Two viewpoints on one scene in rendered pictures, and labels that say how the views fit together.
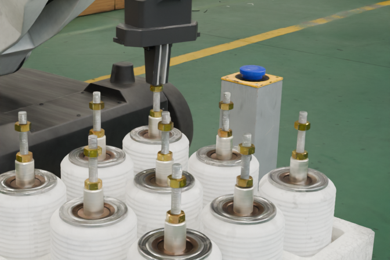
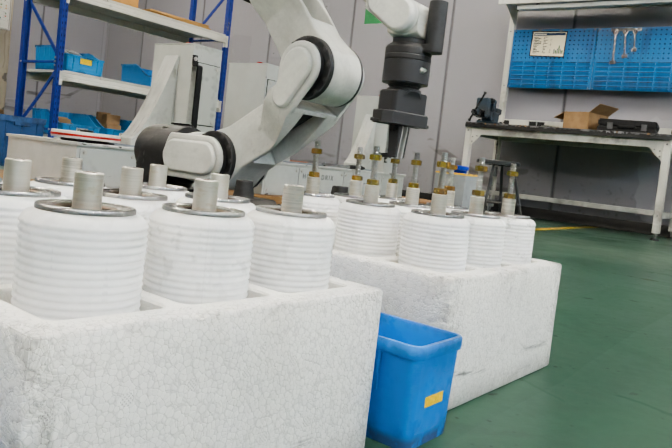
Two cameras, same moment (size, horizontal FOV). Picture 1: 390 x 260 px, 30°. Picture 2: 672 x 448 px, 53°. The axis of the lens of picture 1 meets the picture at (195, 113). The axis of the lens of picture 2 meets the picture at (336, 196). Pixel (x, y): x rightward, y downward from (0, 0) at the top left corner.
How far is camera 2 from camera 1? 0.45 m
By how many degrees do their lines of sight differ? 15
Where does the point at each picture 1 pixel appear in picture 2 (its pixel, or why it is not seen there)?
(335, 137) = not seen: hidden behind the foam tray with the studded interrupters
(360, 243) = (553, 266)
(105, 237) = (383, 212)
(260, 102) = (466, 187)
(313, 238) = (520, 254)
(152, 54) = (396, 133)
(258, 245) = (490, 232)
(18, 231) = not seen: hidden behind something
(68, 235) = (357, 209)
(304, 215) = (514, 234)
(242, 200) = (477, 205)
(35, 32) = (278, 152)
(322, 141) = not seen: hidden behind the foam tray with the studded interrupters
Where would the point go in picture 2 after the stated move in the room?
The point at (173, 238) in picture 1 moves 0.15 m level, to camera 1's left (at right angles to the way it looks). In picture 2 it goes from (439, 205) to (333, 193)
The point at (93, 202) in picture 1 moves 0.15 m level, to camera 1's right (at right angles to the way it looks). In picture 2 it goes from (373, 193) to (471, 204)
